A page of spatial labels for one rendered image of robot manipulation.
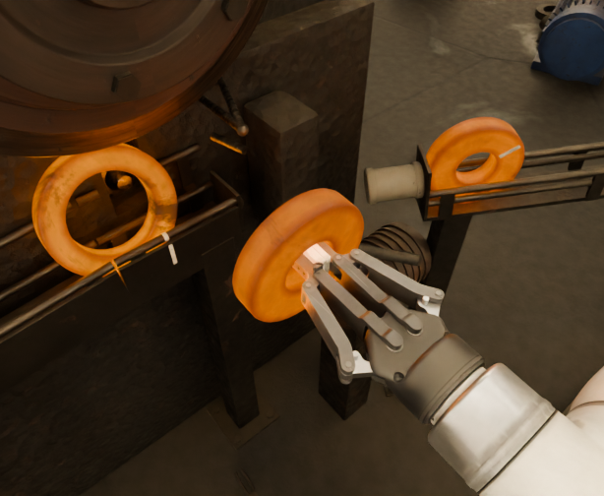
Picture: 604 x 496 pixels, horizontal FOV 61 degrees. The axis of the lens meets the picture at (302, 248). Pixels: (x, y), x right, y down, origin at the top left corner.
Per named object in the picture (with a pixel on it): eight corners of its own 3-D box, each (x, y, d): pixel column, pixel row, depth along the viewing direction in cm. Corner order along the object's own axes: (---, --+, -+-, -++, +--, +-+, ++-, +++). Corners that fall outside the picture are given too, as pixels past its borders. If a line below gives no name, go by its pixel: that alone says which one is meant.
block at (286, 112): (248, 214, 96) (236, 100, 78) (282, 195, 99) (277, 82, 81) (284, 247, 90) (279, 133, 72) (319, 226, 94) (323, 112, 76)
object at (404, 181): (363, 188, 89) (363, 160, 85) (415, 181, 89) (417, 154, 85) (369, 212, 85) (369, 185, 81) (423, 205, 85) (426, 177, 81)
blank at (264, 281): (216, 244, 46) (238, 268, 44) (345, 158, 51) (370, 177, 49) (242, 325, 58) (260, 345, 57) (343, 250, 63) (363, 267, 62)
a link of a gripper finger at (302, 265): (330, 288, 50) (306, 304, 49) (297, 257, 53) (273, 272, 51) (331, 279, 49) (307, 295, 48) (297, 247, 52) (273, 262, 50)
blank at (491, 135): (444, 205, 92) (450, 218, 90) (406, 151, 82) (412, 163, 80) (529, 160, 87) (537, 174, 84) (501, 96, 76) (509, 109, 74)
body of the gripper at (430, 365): (415, 444, 44) (341, 366, 48) (477, 385, 48) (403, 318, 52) (435, 409, 38) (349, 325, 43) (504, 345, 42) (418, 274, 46)
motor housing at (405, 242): (304, 395, 132) (306, 259, 92) (366, 346, 141) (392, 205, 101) (338, 434, 125) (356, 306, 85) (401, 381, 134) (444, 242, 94)
